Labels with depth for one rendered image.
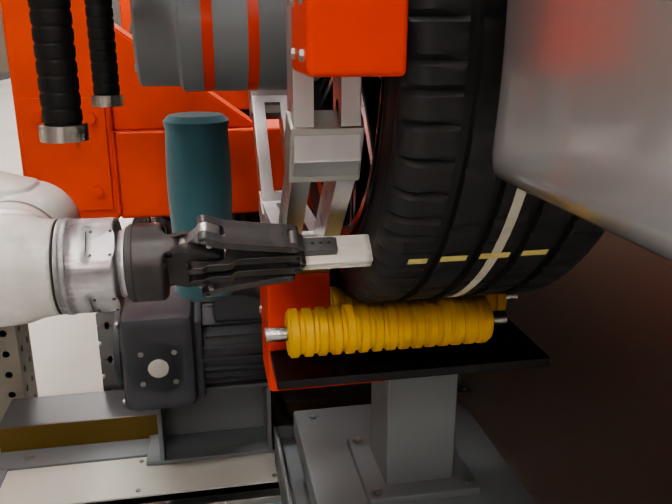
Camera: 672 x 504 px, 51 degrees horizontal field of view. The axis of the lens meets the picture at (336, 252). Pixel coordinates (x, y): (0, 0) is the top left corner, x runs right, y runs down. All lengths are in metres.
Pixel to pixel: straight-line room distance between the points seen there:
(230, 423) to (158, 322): 0.35
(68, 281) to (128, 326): 0.54
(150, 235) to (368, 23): 0.28
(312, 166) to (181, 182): 0.38
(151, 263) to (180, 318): 0.54
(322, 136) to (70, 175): 0.79
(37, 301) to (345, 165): 0.30
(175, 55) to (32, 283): 0.30
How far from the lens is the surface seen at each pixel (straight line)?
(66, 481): 1.41
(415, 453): 1.03
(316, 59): 0.52
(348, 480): 1.08
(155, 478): 1.37
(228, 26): 0.80
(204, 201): 0.97
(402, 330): 0.83
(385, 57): 0.53
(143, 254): 0.66
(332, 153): 0.62
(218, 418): 1.46
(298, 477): 1.22
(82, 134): 0.71
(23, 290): 0.67
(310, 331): 0.80
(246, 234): 0.65
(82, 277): 0.66
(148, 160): 1.33
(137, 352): 1.21
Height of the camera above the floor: 0.85
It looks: 17 degrees down
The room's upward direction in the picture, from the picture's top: straight up
